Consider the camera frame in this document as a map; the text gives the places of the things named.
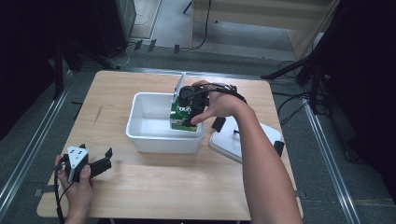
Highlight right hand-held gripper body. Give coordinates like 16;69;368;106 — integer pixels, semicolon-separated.
170;72;210;122

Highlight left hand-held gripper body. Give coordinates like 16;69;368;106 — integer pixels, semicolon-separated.
63;145;112;185

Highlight green cardboard box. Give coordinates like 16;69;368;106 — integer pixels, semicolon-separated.
169;97;199;133

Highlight white plastic storage box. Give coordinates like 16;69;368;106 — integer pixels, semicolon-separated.
125;91;206;154

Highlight white lid with black latches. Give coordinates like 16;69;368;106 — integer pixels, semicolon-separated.
207;115;286;165

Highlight person's right hand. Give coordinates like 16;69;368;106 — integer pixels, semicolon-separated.
190;79;250;125

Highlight person's left hand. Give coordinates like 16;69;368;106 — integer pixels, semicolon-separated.
55;154;93;218

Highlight grey tape strip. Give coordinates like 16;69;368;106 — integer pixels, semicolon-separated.
32;185;60;198

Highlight black metal stand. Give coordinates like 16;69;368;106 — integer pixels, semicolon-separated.
51;36;121;101

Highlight light wooden cabinet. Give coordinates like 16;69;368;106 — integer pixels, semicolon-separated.
190;0;341;61

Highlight black curtain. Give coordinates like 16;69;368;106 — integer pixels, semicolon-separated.
0;0;68;142
321;0;396;204

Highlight dark metal cabinet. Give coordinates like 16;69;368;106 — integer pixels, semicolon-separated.
92;0;138;58

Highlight black tripod stand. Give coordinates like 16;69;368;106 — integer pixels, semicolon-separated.
261;50;332;117

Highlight metal floor rail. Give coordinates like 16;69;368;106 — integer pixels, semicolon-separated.
129;65;266;81
301;98;362;224
0;69;76;213

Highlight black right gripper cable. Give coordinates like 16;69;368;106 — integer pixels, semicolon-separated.
186;82;248;105

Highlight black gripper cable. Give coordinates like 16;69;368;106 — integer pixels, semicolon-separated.
52;161;69;224
186;82;248;105

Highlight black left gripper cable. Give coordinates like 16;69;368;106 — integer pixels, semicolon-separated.
52;161;69;224

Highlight black hanging cable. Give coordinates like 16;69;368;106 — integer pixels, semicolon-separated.
189;0;213;51

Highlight white floor cable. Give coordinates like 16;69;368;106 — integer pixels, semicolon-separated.
117;12;149;68

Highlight black floor cables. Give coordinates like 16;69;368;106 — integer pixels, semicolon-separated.
276;60;314;126

